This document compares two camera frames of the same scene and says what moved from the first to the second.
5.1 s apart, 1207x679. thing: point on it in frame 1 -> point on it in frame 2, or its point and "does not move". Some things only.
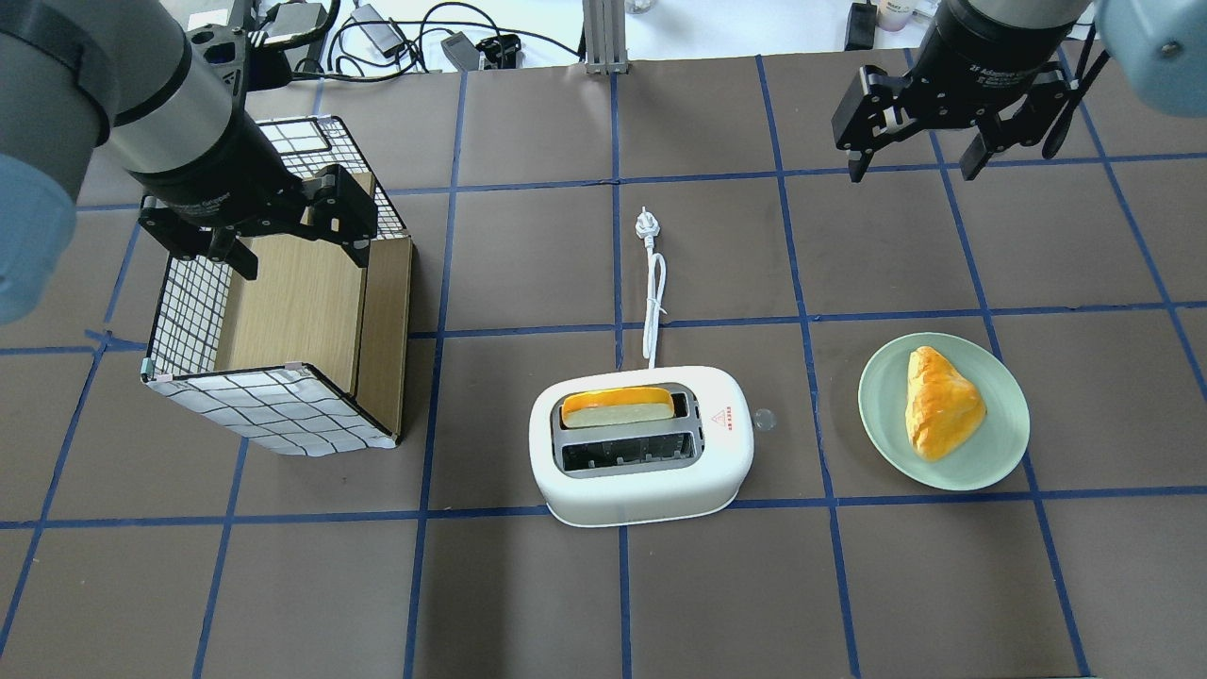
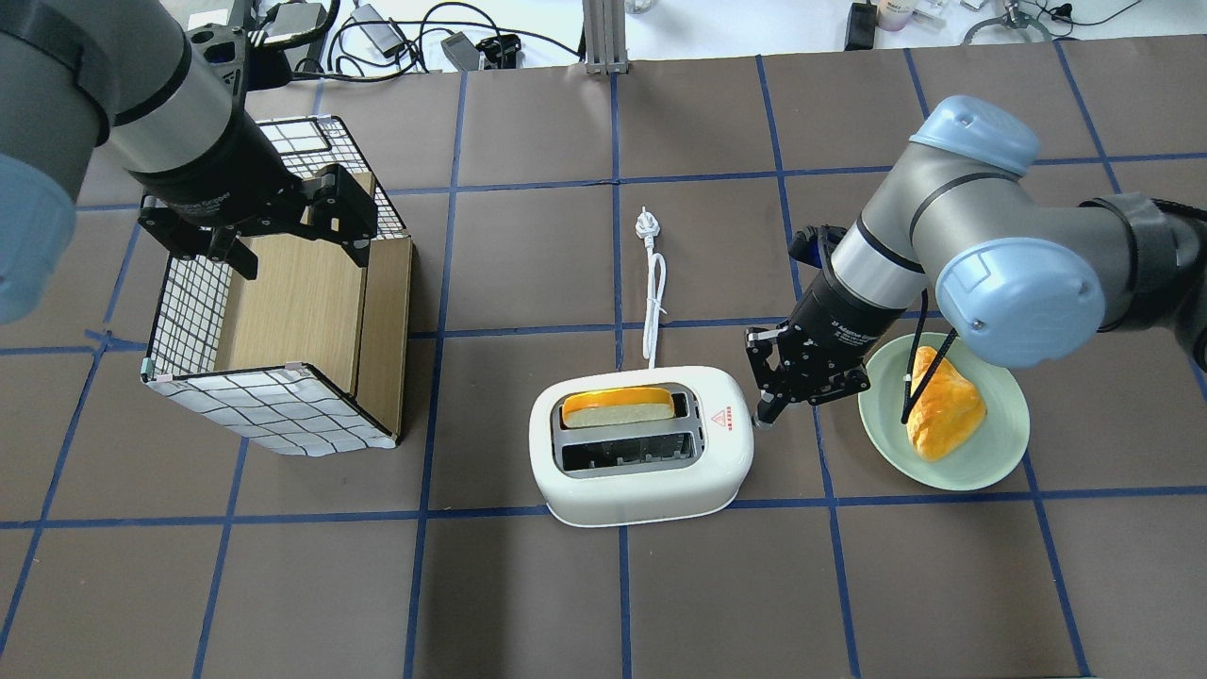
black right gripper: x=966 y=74 -> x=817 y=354
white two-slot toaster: x=642 y=446 does not move
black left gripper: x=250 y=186 does not move
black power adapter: x=861 y=26 does not move
